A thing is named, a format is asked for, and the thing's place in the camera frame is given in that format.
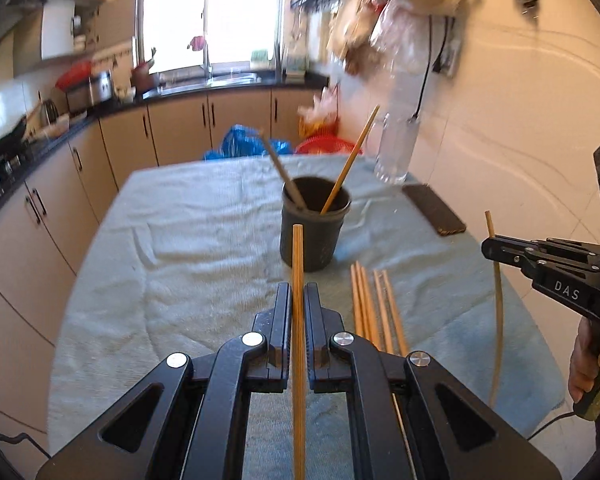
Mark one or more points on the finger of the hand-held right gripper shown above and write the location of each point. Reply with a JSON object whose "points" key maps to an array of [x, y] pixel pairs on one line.
{"points": [[560, 287], [565, 249]]}

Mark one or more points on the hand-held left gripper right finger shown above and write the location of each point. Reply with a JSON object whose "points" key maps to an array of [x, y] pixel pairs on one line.
{"points": [[312, 320]]}

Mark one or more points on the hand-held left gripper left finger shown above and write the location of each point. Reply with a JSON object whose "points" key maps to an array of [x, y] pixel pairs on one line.
{"points": [[284, 320]]}

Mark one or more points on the black utensil holder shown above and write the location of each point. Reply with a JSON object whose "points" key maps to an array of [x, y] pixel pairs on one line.
{"points": [[310, 240]]}

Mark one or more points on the person's right hand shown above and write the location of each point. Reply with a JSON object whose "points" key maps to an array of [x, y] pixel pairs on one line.
{"points": [[582, 360]]}

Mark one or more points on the light green towel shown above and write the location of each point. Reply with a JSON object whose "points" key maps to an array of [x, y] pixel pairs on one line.
{"points": [[180, 260]]}

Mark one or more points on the black smartphone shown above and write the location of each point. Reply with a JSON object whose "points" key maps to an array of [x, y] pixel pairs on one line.
{"points": [[432, 210]]}

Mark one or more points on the dark wooden spoon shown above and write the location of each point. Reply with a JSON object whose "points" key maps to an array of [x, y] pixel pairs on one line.
{"points": [[280, 165]]}

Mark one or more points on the red plastic basket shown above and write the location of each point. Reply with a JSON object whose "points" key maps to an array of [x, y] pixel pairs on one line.
{"points": [[325, 145]]}

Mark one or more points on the blue plastic bag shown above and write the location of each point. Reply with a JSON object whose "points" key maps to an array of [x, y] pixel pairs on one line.
{"points": [[240, 140]]}

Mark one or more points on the clear glass pitcher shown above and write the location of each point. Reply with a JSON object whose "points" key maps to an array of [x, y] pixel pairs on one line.
{"points": [[395, 150]]}

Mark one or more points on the pink plastic bag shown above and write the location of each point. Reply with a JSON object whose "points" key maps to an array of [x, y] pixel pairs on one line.
{"points": [[320, 110]]}

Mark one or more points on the black kitchen countertop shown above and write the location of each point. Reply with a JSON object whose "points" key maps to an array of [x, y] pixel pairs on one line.
{"points": [[190, 91]]}

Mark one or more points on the beige lower cabinets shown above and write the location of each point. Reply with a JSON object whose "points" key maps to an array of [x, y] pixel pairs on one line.
{"points": [[45, 240]]}

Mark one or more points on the metal sink faucet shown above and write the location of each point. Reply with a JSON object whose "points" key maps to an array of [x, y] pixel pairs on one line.
{"points": [[207, 60]]}

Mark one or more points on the dark red pot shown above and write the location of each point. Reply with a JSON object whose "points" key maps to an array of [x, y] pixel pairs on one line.
{"points": [[142, 77]]}

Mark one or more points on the steel rice cooker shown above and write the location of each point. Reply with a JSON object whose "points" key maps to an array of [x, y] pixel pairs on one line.
{"points": [[101, 87]]}

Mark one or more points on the hanging clear plastic bags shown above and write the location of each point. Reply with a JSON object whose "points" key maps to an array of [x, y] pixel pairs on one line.
{"points": [[380, 10]]}

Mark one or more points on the red plastic lid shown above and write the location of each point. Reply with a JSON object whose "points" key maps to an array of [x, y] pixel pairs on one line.
{"points": [[72, 76]]}

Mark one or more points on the kitchen window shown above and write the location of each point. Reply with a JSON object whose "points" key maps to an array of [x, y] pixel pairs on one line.
{"points": [[180, 10]]}

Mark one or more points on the black frying pan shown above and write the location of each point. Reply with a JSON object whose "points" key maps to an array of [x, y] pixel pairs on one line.
{"points": [[2, 142]]}

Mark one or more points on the white water heater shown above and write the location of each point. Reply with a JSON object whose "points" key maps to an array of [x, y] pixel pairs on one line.
{"points": [[57, 30]]}

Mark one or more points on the range hood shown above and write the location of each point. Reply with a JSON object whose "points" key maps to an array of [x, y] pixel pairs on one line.
{"points": [[7, 15]]}

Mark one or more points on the white wall socket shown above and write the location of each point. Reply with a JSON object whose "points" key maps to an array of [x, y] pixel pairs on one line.
{"points": [[447, 57]]}

